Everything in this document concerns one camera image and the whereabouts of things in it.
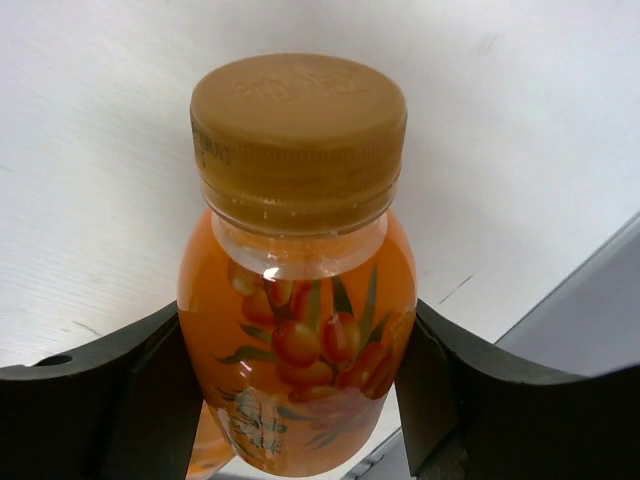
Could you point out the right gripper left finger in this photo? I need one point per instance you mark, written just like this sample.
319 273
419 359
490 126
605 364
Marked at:
124 406

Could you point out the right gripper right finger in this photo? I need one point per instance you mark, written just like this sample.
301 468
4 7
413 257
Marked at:
470 410

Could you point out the orange plastic bottle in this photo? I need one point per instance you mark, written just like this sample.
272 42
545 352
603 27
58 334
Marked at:
297 290

